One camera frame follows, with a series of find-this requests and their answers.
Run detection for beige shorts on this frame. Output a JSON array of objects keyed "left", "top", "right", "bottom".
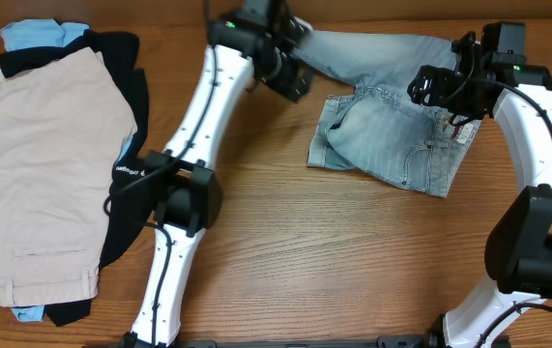
[{"left": 0, "top": 48, "right": 136, "bottom": 307}]

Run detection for light blue garment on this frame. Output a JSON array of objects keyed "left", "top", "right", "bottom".
[{"left": 0, "top": 18, "right": 91, "bottom": 324}]

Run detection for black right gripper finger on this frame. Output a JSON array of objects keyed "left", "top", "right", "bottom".
[
  {"left": 409, "top": 65, "right": 443, "bottom": 88},
  {"left": 407, "top": 84, "right": 433, "bottom": 106}
]

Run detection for black garment with logo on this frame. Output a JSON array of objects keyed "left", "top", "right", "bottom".
[{"left": 0, "top": 30, "right": 165, "bottom": 328}]

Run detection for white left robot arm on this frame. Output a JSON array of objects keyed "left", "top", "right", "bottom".
[{"left": 120, "top": 0, "right": 312, "bottom": 347}]

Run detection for light blue denim shorts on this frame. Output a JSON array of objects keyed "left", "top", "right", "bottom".
[{"left": 294, "top": 31, "right": 480, "bottom": 197}]

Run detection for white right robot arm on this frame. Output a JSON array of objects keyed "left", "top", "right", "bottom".
[{"left": 377, "top": 21, "right": 552, "bottom": 348}]

